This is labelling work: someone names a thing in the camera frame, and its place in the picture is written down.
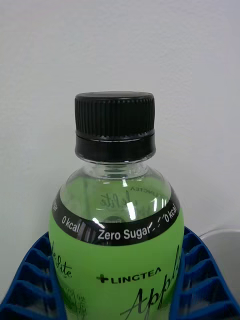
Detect green bottle with black cap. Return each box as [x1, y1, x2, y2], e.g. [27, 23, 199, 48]
[47, 90, 185, 320]

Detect grey plastic waste bin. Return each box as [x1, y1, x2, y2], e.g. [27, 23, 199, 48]
[198, 226, 240, 305]

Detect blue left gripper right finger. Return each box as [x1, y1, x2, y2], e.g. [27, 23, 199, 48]
[168, 226, 240, 320]

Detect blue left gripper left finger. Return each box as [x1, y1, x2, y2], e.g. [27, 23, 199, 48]
[0, 231, 67, 320]

